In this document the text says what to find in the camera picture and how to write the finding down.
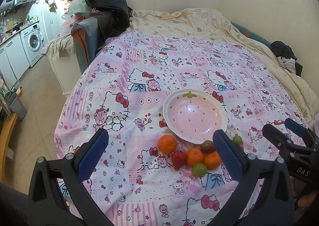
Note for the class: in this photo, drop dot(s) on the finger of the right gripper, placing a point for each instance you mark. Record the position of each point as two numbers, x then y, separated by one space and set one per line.
296 128
279 140

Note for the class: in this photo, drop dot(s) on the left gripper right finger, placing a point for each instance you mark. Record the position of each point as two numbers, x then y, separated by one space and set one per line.
263 195

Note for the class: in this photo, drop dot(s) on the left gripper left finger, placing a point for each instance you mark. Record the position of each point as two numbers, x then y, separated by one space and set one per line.
46 203

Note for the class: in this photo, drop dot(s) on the large orange mandarin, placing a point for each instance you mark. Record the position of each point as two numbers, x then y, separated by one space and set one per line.
167 144

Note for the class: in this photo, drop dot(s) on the striped black clothes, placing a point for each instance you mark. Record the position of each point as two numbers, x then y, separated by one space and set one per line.
286 58

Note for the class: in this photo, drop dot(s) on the wooden chair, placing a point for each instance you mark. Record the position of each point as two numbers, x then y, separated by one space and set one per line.
6 132

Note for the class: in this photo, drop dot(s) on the pink strawberry plate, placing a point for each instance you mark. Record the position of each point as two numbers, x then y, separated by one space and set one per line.
193 115

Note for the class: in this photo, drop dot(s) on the grey trash bin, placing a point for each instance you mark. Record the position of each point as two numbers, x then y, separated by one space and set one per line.
16 106

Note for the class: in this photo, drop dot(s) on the hello kitty pink bedsheet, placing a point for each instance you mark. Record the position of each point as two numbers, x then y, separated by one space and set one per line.
141 89

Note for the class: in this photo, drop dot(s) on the cream floral blanket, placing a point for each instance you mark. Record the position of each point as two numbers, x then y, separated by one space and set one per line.
212 25

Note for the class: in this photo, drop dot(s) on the white kitchen cabinet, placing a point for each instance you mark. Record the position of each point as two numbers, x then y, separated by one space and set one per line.
14 61

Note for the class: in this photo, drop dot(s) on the white washing machine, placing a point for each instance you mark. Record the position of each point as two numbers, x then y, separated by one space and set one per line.
32 41

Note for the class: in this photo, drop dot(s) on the teal sofa armrest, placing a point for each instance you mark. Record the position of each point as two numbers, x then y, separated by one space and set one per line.
88 40

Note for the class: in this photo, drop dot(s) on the white plastic bag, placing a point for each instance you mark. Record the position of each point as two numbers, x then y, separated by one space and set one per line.
76 6

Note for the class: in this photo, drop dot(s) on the black clothing pile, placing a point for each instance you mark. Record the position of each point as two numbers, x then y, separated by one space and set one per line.
113 16

